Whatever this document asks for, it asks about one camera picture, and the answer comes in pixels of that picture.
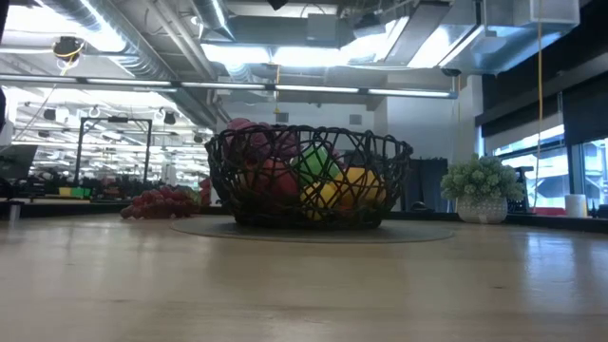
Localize yellow ceiling cable reel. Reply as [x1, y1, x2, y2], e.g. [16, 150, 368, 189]
[51, 35, 86, 63]

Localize round grey mat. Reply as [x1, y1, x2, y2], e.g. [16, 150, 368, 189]
[169, 216, 456, 244]

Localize green succulent in white pot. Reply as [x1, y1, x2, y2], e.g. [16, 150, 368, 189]
[439, 152, 526, 225]

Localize purple grape bunch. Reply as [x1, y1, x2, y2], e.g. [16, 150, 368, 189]
[226, 117, 305, 162]

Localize green apple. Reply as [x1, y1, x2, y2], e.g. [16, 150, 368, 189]
[290, 144, 344, 185]

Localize red grape bunch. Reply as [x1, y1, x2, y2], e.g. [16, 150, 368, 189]
[119, 183, 200, 220]

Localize red box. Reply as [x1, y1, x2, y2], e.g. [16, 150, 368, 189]
[531, 206, 567, 218]

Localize green yellow bins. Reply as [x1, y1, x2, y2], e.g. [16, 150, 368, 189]
[57, 186, 92, 199]

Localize dark wire basket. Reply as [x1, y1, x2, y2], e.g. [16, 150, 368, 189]
[204, 123, 414, 232]

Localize dark monitor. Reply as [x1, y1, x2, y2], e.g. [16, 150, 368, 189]
[0, 144, 39, 181]

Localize red apple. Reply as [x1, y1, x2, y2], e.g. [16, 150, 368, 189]
[246, 159, 300, 203]

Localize white roll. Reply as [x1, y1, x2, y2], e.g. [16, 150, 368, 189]
[564, 193, 588, 219]

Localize orange yellow lemon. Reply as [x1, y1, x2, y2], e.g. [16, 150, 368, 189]
[334, 165, 387, 208]

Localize long ceiling light bar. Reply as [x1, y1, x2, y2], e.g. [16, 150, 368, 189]
[0, 73, 460, 100]

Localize black cabinet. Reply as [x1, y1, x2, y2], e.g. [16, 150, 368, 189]
[401, 158, 450, 214]

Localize yellow fruit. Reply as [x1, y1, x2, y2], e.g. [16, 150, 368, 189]
[299, 182, 343, 220]

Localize black stand frame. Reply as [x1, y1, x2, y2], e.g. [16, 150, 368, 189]
[74, 116, 153, 185]

